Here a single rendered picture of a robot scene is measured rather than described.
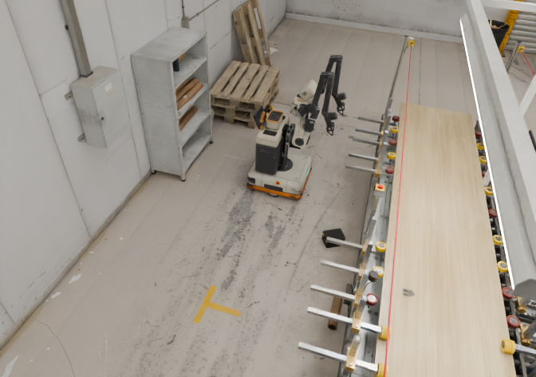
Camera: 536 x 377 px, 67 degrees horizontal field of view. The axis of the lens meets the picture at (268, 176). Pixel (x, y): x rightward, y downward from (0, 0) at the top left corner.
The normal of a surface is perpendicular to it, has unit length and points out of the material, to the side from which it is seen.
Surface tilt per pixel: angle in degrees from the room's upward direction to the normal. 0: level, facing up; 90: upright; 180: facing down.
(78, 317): 0
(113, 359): 0
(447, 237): 0
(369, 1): 90
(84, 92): 90
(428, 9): 90
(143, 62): 90
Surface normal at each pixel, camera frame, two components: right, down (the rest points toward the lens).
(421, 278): 0.04, -0.77
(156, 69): -0.29, 0.60
